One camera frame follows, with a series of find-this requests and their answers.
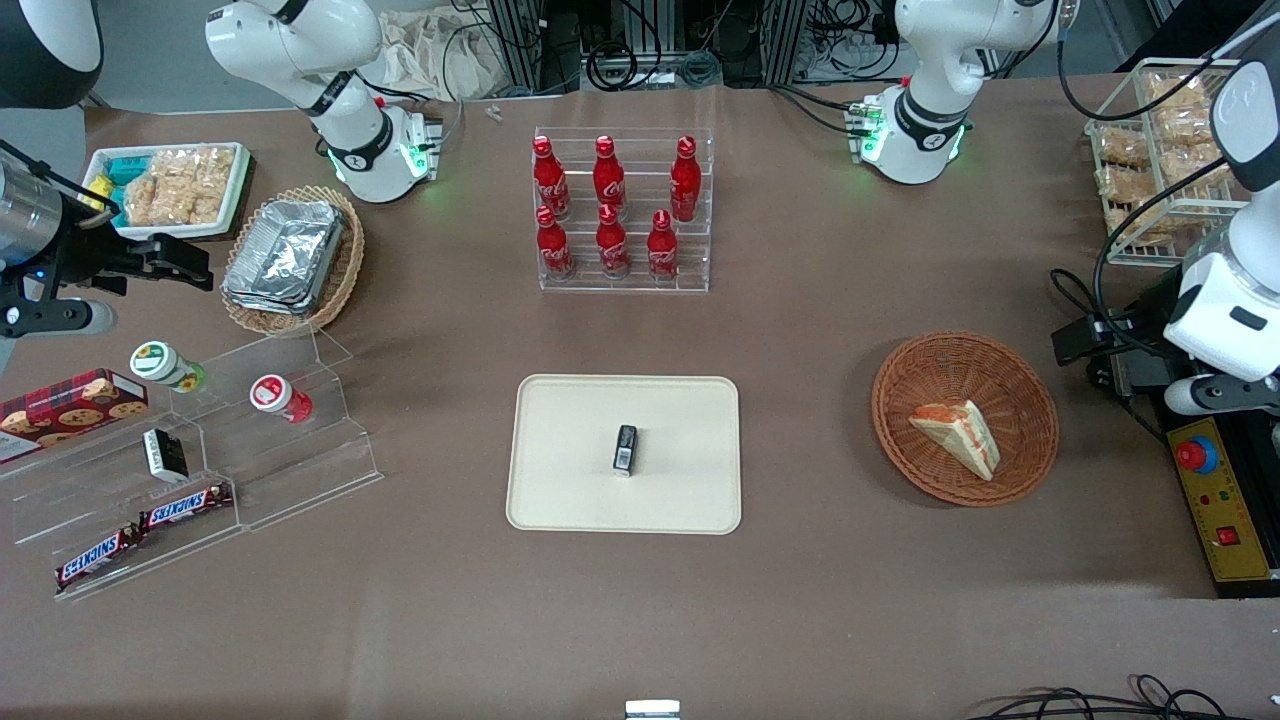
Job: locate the brown snickers bar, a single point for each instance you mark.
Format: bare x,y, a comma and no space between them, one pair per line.
98,558
185,507

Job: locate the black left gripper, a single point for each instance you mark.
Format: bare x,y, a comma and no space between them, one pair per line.
1138,340

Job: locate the stacked aluminium foil containers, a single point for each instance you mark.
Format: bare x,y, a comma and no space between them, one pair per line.
285,255

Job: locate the round brown wicker basket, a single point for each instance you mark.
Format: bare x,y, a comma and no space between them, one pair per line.
1020,400

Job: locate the green lidded cup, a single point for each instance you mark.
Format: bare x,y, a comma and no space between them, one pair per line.
160,364

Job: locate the red cola bottle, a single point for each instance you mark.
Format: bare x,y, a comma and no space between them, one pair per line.
550,180
609,178
612,248
662,252
554,250
685,180

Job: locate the white rectangular snack tray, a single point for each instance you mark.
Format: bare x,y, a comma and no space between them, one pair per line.
170,233

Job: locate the red plaid cookie box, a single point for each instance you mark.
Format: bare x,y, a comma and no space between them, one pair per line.
70,410

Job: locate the clear acrylic bottle rack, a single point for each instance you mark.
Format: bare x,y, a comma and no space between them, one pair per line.
690,255

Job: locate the small white black device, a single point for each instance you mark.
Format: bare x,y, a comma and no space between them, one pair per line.
652,710

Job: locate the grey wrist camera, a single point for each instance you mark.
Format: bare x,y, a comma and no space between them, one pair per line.
55,318
1215,395

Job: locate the large clear cracker bag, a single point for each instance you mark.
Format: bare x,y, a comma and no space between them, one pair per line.
1185,110

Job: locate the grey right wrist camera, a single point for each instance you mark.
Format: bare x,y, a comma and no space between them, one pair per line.
55,318

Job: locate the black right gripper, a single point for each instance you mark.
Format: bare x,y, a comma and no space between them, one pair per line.
88,258

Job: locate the red lidded cup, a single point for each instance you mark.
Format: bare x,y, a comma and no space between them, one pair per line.
275,396

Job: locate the oval light wicker basket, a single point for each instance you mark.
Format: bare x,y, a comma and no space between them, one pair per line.
345,270

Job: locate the beige plastic tray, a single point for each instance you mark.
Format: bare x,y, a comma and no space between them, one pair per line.
570,460

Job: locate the bag of rice crackers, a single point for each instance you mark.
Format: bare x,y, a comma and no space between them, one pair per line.
180,185

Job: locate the clear acrylic stepped stand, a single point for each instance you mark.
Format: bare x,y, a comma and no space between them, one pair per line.
300,470

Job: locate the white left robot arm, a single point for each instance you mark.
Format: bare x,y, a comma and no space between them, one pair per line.
925,60

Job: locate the black equipment base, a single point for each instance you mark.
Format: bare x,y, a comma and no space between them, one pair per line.
1175,410

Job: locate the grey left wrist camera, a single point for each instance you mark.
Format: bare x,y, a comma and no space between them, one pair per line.
1215,395

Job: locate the yellow snack packet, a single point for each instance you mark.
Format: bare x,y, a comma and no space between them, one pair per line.
102,194

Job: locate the small clear cracker bag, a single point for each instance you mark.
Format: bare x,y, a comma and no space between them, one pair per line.
1120,184
1122,147

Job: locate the triangular sandwich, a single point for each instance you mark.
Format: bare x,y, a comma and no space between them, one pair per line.
958,435

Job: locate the black and white small box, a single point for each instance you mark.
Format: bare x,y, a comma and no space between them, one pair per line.
164,455

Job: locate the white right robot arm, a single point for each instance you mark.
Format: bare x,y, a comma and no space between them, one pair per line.
300,50

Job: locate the yellow emergency stop box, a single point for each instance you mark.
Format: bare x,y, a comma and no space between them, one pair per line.
1225,500

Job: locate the teal snack packet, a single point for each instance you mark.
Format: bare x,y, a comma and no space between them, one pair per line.
126,168

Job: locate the beige cloth bag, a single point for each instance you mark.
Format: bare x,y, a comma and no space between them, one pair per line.
440,55

